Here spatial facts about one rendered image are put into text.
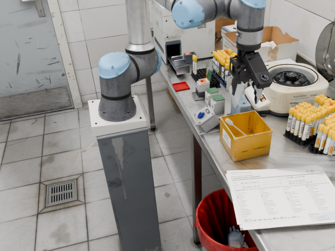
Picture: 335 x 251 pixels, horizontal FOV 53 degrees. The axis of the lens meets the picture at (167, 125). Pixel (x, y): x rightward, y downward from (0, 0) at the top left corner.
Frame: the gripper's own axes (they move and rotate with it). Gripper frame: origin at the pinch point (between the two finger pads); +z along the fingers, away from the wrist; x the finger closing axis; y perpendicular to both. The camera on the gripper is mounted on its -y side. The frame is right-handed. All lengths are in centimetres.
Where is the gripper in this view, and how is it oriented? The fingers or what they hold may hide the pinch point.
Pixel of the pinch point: (247, 103)
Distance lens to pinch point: 111.7
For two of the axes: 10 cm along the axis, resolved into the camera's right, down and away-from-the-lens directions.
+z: 0.6, 8.2, 5.7
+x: -9.7, 1.9, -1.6
